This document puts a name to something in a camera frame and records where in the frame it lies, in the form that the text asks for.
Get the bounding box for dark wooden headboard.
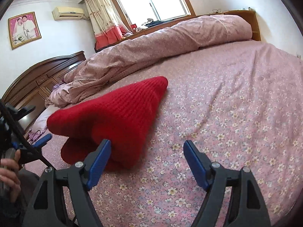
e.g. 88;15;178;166
1;50;87;130

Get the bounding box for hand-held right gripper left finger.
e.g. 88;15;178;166
22;139;112;227

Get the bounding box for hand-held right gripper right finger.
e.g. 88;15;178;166
183;140;273;227

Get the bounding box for white air conditioner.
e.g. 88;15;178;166
52;6;85;21

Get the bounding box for pink floral duvet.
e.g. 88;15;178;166
45;13;252;108

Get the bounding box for wooden framed window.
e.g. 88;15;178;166
106;0;196;32

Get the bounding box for white cloth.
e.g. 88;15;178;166
141;18;155;28

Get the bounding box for pink floral bed sheet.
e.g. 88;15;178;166
24;39;303;227

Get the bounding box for person's left forearm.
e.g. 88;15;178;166
0;189;27;227

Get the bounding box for dark blue cloth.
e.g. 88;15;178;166
149;20;176;28

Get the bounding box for wooden window ledge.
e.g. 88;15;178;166
121;9;261;42

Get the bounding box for red knit sweater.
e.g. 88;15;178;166
47;76;169;170

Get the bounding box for floral pink curtain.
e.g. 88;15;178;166
84;0;129;52

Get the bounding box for purple cloth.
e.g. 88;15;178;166
27;129;46;145
51;82;68;92

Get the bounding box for white pillow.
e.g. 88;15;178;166
33;104;61;134

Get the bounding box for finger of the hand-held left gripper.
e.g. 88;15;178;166
14;133;53;158
8;106;36;123

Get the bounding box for person's left hand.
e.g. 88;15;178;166
0;150;22;202

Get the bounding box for framed wall photo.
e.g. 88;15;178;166
8;11;42;51

